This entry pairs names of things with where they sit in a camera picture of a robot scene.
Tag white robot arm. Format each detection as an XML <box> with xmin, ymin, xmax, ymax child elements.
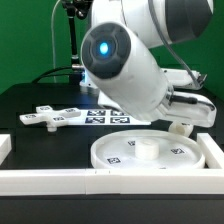
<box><xmin>81</xmin><ymin>0</ymin><xmax>216</xmax><ymax>127</ymax></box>

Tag white fence left rail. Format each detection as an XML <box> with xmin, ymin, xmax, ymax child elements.
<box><xmin>0</xmin><ymin>134</ymin><xmax>12</xmax><ymax>165</ymax></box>

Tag black camera stand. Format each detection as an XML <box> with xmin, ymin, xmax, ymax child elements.
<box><xmin>62</xmin><ymin>0</ymin><xmax>93</xmax><ymax>85</ymax></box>

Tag white cable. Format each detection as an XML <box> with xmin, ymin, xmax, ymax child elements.
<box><xmin>50</xmin><ymin>0</ymin><xmax>63</xmax><ymax>84</ymax></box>

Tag white cross-shaped table base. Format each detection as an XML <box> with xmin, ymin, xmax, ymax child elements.
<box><xmin>19</xmin><ymin>105</ymin><xmax>81</xmax><ymax>132</ymax></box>

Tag white fence right rail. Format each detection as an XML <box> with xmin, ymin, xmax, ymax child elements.
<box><xmin>197</xmin><ymin>133</ymin><xmax>224</xmax><ymax>170</ymax></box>

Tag white marker sheet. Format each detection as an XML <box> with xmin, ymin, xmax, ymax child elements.
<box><xmin>69</xmin><ymin>109</ymin><xmax>150</xmax><ymax>125</ymax></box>

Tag white fence rail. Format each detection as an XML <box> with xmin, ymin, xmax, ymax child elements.
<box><xmin>197</xmin><ymin>133</ymin><xmax>224</xmax><ymax>170</ymax></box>
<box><xmin>0</xmin><ymin>134</ymin><xmax>12</xmax><ymax>165</ymax></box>
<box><xmin>0</xmin><ymin>169</ymin><xmax>224</xmax><ymax>196</ymax></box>

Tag white round table top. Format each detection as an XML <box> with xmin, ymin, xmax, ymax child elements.
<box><xmin>91</xmin><ymin>130</ymin><xmax>205</xmax><ymax>169</ymax></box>

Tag black cable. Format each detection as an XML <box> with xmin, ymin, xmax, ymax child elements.
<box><xmin>31</xmin><ymin>65</ymin><xmax>74</xmax><ymax>84</ymax></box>

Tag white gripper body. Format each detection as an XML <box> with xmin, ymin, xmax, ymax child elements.
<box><xmin>98</xmin><ymin>92</ymin><xmax>217</xmax><ymax>127</ymax></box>

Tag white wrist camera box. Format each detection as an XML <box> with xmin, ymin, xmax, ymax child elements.
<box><xmin>162</xmin><ymin>68</ymin><xmax>207</xmax><ymax>90</ymax></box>

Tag white fence front rail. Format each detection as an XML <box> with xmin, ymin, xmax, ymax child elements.
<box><xmin>0</xmin><ymin>169</ymin><xmax>224</xmax><ymax>196</ymax></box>

